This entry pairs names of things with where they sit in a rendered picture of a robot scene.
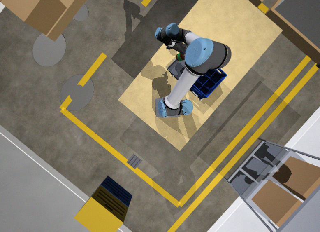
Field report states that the brown bottle with green label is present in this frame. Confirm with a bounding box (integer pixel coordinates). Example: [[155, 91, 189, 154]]
[[176, 53, 185, 61]]

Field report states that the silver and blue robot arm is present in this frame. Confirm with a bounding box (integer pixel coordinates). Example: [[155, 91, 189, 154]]
[[155, 23, 232, 117]]

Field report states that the blue plastic crate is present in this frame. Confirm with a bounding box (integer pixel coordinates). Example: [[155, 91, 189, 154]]
[[190, 69, 227, 99]]

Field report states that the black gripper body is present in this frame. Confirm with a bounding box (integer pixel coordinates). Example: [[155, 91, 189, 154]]
[[165, 39, 188, 55]]

